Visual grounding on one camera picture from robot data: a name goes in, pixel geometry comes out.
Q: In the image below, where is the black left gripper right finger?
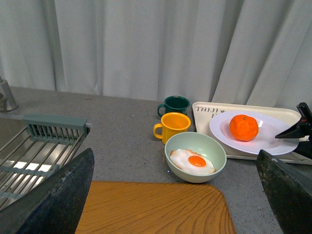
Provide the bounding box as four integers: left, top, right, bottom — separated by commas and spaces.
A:
256, 150, 312, 234

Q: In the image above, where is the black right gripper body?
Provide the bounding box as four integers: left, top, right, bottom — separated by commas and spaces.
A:
293, 102, 312, 159

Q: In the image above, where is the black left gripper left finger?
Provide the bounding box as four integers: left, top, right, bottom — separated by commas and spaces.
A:
0, 148, 95, 234

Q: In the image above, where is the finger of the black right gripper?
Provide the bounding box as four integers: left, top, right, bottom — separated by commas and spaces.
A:
275, 121, 308, 139

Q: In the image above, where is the white plate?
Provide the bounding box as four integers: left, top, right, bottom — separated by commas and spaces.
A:
209, 111, 299, 156

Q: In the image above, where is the orange fruit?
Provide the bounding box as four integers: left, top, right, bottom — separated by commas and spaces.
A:
229, 115, 259, 141

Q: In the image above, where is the wooden cutting board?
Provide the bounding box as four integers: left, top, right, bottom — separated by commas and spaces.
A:
76, 181, 236, 234

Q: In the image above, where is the grey-green sink drain rack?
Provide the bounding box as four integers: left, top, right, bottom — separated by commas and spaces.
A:
0, 113, 90, 209

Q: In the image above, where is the grey curtain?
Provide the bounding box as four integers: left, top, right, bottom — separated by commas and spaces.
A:
0, 0, 312, 109

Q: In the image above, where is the light green bowl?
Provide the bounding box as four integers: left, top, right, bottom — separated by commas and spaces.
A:
164, 132, 227, 183

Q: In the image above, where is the fried egg toy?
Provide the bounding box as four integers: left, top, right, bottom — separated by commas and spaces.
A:
170, 149, 216, 175

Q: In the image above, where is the metal faucet base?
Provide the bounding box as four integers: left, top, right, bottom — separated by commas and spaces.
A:
0, 78, 19, 113

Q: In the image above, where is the yellow mug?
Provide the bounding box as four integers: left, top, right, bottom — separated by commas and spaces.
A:
153, 112, 191, 144

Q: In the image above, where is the dark green mug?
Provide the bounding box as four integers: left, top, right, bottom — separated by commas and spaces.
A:
157, 96, 190, 117

